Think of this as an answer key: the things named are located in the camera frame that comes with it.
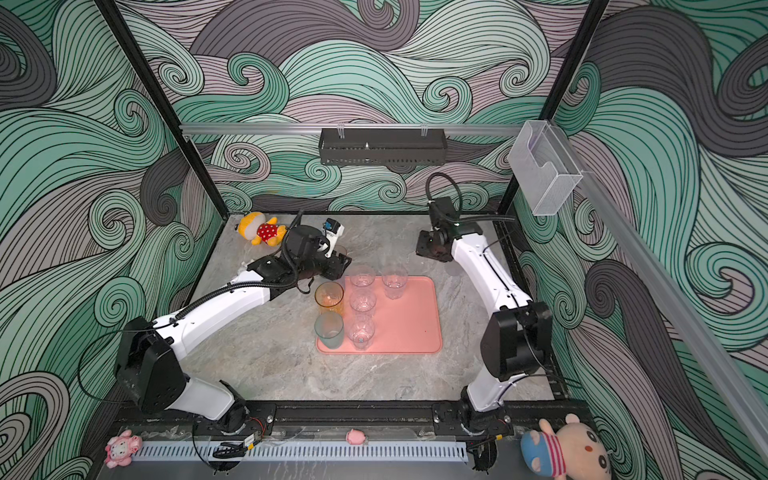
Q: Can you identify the yellow plastic tumbler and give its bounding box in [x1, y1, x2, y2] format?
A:
[314, 281, 345, 315]

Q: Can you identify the clear faceted glass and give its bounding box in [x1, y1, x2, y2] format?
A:
[346, 264, 377, 288]
[349, 287, 377, 317]
[348, 315, 376, 351]

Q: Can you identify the clear upturned glass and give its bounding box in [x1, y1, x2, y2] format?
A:
[381, 265, 409, 300]

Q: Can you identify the green textured plastic tumbler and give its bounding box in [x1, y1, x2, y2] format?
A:
[314, 311, 344, 350]

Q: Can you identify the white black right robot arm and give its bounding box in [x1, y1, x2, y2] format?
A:
[416, 172, 552, 412]

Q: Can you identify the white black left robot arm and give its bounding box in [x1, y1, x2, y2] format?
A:
[114, 215, 351, 434]

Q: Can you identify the pink plastic tray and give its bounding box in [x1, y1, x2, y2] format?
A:
[316, 276, 443, 355]

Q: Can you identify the yellow plush duck toy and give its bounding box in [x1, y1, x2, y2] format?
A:
[237, 212, 288, 247]

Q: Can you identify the small pink pig toy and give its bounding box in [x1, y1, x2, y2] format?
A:
[345, 429, 367, 446]

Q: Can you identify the pig plush striped shirt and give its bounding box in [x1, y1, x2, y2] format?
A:
[520, 413, 612, 480]

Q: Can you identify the pink kitty plush toy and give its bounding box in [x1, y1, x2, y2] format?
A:
[105, 430, 143, 469]

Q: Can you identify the black wall shelf basket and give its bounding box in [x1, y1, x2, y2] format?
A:
[318, 128, 448, 169]

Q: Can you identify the clear acrylic wall box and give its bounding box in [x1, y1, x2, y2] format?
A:
[508, 120, 583, 217]

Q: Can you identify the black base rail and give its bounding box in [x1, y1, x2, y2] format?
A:
[116, 399, 595, 438]

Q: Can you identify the white slotted cable duct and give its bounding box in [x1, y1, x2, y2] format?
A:
[133, 441, 469, 463]

